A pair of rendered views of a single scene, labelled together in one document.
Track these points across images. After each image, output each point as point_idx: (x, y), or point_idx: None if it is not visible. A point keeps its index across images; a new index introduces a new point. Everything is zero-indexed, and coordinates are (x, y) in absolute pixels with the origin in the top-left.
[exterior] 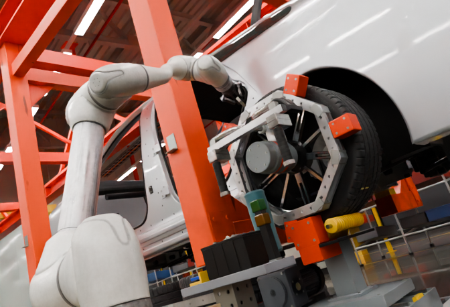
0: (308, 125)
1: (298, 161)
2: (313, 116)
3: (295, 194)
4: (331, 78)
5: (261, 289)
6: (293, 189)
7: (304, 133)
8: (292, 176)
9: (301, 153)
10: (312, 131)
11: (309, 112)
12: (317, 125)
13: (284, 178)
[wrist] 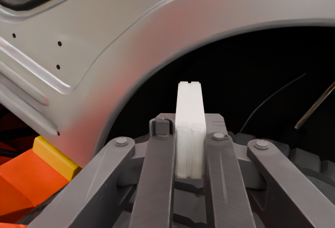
0: (273, 45)
1: (191, 75)
2: (302, 45)
3: (139, 135)
4: None
5: None
6: (142, 124)
7: (250, 48)
8: (159, 97)
9: (208, 69)
10: (265, 64)
11: (302, 27)
12: (287, 65)
13: (140, 112)
